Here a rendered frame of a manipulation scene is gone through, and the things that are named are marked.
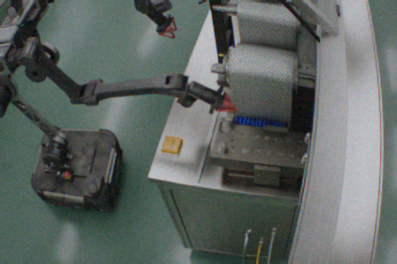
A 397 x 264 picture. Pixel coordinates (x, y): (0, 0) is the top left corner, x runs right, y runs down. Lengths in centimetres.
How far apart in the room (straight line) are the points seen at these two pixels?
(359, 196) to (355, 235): 12
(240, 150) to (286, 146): 18
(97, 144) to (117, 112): 51
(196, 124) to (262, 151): 38
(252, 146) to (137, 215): 126
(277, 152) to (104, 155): 137
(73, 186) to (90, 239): 37
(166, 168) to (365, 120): 91
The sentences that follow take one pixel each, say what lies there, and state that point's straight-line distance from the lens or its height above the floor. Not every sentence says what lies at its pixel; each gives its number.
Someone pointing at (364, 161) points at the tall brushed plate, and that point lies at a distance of 122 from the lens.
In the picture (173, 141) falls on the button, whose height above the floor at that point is 92.
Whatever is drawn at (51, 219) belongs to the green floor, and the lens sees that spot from 300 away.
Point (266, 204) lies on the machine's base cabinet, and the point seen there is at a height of 82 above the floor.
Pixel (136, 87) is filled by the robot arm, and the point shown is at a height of 119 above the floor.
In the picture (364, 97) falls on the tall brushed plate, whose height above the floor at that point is 144.
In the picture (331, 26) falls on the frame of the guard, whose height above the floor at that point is 169.
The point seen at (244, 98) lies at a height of 114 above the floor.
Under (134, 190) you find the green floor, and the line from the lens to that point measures 289.
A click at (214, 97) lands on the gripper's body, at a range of 172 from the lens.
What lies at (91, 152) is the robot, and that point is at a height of 26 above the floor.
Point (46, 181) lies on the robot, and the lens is 286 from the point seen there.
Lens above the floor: 244
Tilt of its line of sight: 53 degrees down
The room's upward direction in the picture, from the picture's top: 11 degrees counter-clockwise
